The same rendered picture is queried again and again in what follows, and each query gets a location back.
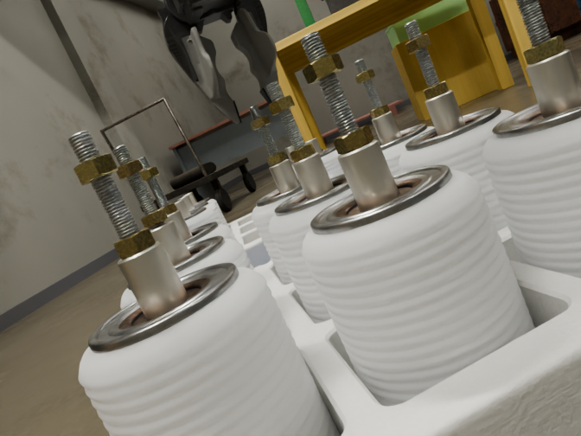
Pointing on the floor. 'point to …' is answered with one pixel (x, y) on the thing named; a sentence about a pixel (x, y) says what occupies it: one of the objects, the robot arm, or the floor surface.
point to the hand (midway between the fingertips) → (250, 104)
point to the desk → (226, 143)
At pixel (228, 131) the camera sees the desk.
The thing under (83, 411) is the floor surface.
